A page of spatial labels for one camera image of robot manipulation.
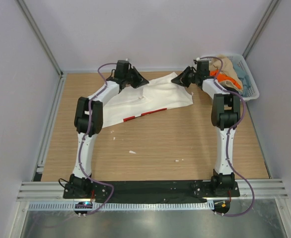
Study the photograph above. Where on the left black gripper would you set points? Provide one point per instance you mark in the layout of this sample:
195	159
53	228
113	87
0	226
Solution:
133	77

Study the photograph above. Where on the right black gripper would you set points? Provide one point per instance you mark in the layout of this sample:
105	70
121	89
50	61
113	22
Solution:
187	77

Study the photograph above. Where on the white t shirt red print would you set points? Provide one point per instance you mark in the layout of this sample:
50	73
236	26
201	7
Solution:
158	94

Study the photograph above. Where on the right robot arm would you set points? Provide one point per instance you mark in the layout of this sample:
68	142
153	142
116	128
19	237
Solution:
224	117

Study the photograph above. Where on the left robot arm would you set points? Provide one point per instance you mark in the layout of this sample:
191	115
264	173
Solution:
88	122

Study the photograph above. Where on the orange garment in basket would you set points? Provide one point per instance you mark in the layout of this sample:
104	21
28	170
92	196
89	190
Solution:
227	81

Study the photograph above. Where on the beige garment in basket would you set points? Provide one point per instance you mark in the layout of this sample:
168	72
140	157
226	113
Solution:
222	65

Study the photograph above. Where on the light blue garment in basket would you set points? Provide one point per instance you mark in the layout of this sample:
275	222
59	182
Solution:
244	78

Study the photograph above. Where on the white plastic basket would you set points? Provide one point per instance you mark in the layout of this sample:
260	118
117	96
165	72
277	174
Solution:
253	92

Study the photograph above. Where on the right corner aluminium post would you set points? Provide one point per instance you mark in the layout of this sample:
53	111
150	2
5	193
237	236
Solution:
270	10

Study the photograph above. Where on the corner aluminium post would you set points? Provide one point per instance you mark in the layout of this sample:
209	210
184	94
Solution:
31	21
270	10

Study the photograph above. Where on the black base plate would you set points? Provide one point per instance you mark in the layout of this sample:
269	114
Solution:
149	192

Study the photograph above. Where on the left corner aluminium post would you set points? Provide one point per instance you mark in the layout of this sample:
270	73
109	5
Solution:
31	21

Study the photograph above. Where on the aluminium rail frame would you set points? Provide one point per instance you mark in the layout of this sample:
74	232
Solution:
52	191

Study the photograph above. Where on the white slotted cable duct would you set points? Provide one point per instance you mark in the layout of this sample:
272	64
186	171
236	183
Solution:
80	206

